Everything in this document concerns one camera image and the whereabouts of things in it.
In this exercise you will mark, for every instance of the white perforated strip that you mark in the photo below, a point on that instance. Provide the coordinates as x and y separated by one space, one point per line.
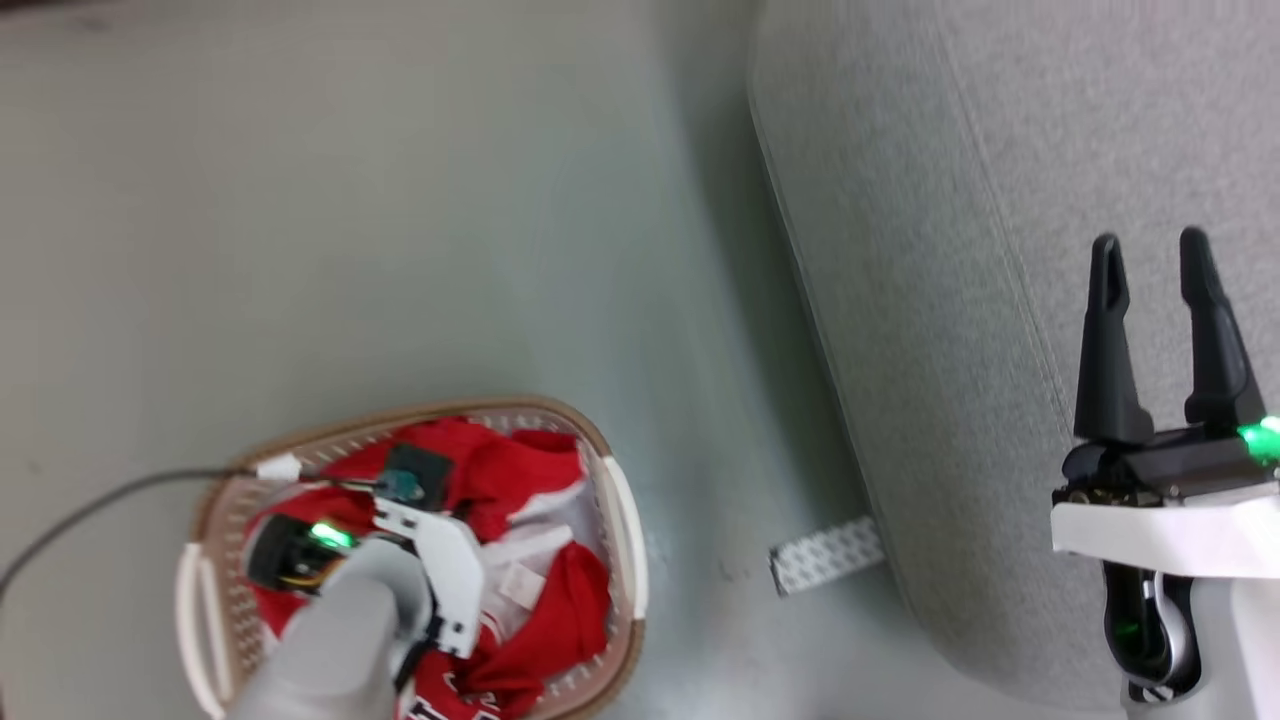
825 555

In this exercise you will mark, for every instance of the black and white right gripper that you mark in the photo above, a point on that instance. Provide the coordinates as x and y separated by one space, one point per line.
1170 525

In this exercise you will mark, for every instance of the grey fabric sofa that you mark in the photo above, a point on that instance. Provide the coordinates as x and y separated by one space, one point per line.
930 300

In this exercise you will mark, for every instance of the white and grey right robot arm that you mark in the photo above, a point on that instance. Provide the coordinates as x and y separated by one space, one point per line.
1240 640

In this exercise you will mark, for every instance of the tan and white laundry basket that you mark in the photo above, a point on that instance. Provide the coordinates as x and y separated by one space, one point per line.
622 505

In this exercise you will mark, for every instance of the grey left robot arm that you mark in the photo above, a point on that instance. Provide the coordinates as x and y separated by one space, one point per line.
320 650

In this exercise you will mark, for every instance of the white-mounted left wrist camera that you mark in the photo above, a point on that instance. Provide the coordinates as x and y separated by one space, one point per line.
450 565

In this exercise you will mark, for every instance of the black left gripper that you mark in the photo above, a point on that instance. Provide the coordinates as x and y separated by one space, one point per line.
290 555

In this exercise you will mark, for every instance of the red and white jersey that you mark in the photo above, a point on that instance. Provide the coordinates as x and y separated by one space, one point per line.
520 468

